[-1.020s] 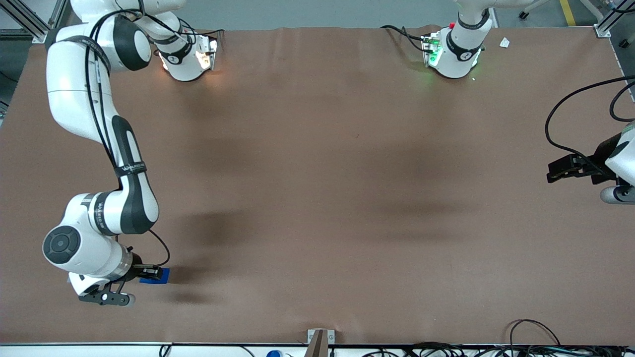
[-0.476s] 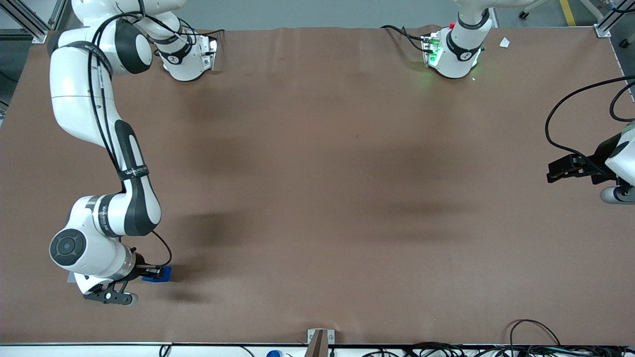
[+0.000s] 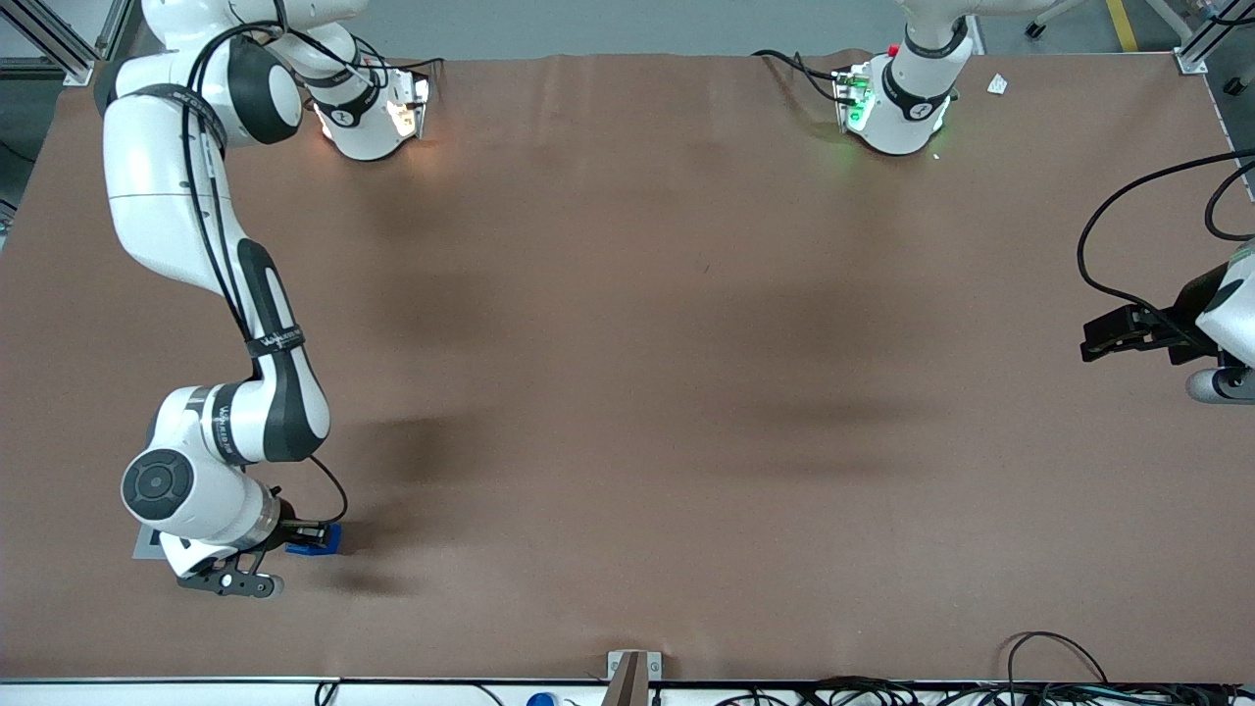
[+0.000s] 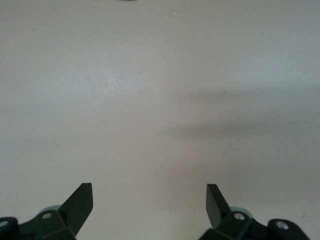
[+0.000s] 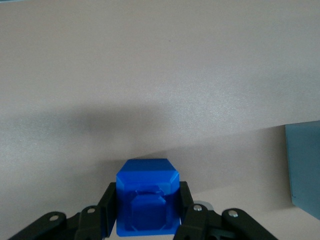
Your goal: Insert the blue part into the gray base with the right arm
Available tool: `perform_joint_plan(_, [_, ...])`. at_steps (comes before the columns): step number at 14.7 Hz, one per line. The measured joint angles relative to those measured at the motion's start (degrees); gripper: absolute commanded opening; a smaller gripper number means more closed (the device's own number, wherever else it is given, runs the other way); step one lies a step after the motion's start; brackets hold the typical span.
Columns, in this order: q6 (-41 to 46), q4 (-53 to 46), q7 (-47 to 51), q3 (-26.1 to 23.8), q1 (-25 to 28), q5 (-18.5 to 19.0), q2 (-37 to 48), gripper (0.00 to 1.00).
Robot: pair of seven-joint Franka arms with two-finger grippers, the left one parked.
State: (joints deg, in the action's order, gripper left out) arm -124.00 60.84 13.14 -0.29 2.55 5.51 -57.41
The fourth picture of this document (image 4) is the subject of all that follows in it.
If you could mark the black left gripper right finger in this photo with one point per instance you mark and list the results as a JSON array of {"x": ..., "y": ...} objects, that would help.
[{"x": 215, "y": 207}]

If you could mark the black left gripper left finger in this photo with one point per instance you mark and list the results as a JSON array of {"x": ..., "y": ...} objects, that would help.
[{"x": 75, "y": 207}]

